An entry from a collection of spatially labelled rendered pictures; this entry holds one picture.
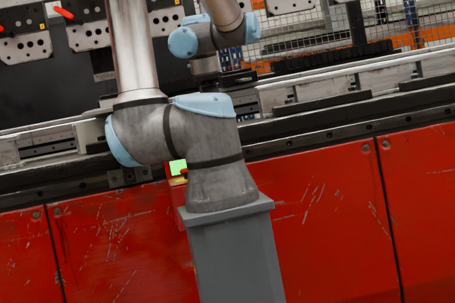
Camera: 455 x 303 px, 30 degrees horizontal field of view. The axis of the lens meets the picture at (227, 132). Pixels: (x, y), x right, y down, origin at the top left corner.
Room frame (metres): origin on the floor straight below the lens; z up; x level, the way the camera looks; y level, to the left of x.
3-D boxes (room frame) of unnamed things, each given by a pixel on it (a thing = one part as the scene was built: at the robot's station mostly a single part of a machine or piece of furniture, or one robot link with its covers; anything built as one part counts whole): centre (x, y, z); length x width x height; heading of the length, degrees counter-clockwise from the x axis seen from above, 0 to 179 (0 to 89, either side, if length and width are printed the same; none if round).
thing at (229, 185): (1.71, 0.04, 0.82); 0.15 x 0.15 x 0.10
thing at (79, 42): (2.55, 0.34, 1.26); 0.15 x 0.09 x 0.17; 96
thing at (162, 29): (2.57, 0.14, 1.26); 0.15 x 0.09 x 0.17; 96
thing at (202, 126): (1.72, 0.04, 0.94); 0.13 x 0.12 x 0.14; 73
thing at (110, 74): (2.55, 0.31, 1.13); 0.10 x 0.02 x 0.10; 96
